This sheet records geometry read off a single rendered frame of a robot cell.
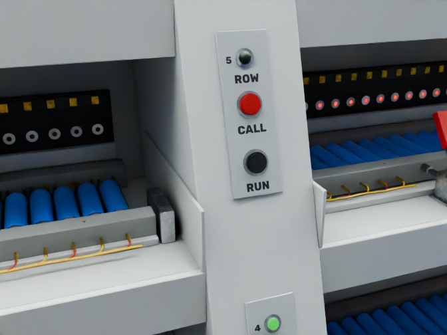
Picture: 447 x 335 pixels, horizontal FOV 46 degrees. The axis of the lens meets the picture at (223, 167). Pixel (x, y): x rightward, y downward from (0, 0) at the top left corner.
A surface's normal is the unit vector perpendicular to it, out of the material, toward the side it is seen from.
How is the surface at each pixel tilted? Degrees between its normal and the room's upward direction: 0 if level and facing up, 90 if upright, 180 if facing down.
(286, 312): 90
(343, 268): 108
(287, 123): 90
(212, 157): 90
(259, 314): 90
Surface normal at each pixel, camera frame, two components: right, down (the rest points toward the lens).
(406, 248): 0.34, 0.36
